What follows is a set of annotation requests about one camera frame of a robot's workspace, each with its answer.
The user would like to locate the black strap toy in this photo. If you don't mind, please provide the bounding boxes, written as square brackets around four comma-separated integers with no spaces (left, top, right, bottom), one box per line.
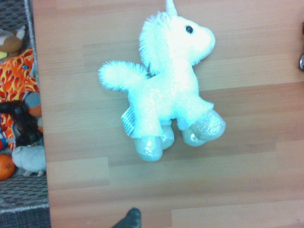
[0,100,45,148]

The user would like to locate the grey and orange knit doll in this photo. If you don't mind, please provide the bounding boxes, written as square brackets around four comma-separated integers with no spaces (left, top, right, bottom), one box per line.
[24,91,44,133]

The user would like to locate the orange flame pattern plush toy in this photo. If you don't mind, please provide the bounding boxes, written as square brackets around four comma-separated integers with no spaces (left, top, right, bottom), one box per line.
[0,47,40,152]

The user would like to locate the grey plush toy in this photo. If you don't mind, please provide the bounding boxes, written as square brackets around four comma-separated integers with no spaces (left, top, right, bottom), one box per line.
[11,144,47,177]

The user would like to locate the orange fruit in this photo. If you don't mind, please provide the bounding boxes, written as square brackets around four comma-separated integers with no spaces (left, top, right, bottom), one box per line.
[0,153,17,181]

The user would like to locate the grey woven basket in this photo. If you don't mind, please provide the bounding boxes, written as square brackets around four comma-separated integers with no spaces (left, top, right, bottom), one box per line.
[0,0,52,228]

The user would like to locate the brown and white plush toy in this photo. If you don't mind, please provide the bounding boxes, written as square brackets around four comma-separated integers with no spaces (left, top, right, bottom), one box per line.
[0,25,26,54]

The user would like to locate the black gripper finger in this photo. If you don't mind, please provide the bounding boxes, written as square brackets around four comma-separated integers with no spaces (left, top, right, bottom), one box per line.
[111,207,143,228]

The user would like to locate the red and blue hero plush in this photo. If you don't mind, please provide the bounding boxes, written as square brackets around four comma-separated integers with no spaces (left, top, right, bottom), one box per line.
[0,128,8,151]

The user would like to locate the blue toy car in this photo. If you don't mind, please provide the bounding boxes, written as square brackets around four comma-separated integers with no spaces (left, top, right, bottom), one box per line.
[299,21,304,71]

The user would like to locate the white unicorn stuffed toy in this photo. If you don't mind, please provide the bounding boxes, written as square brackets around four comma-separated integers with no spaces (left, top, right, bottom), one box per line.
[98,0,226,162]

